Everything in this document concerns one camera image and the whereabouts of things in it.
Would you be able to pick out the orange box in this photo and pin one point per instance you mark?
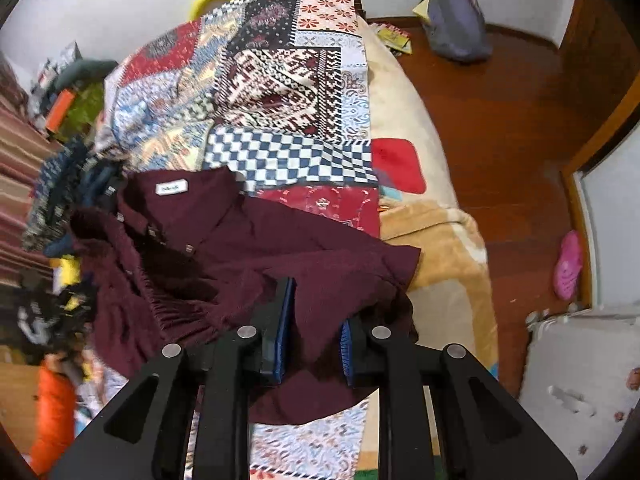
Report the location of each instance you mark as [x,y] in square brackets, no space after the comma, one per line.
[59,110]

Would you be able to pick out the folded black patterned garment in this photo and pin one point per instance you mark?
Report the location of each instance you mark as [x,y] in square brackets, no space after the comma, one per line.
[55,180]

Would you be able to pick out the beige blanket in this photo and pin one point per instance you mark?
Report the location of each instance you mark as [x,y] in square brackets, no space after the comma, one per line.
[450,270]

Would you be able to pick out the black printed garment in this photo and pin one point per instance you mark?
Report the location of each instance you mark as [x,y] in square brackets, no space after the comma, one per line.
[45,317]

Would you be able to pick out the folded navy garment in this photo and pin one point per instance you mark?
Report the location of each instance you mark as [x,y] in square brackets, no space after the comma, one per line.
[97,180]

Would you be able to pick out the grey backpack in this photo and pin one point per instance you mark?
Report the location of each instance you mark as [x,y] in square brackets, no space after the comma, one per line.
[457,15]

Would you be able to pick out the striped brown curtain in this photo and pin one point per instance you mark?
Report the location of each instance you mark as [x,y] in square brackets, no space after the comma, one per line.
[20,160]

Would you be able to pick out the dark grey pillow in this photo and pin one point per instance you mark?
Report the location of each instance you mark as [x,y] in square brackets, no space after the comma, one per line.
[85,71]

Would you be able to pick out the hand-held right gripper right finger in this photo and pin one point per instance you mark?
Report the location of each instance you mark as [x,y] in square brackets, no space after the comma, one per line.
[346,355]

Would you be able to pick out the patchwork printed bedspread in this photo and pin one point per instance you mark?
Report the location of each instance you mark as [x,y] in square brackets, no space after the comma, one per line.
[270,80]

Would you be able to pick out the maroon button-up shirt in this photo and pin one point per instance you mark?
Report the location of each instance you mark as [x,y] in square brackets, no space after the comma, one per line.
[300,250]

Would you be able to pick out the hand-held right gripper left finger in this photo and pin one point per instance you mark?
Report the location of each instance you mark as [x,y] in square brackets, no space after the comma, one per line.
[282,330]

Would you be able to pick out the pink slipper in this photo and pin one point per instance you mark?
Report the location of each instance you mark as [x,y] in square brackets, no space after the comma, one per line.
[568,265]

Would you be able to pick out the yellow garment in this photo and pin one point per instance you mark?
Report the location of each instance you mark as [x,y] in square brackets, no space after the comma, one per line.
[70,272]

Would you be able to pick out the orange garment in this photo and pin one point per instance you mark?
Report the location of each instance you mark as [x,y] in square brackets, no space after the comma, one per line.
[52,415]

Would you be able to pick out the pile of clutter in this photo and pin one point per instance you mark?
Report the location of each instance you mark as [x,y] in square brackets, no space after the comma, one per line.
[55,67]

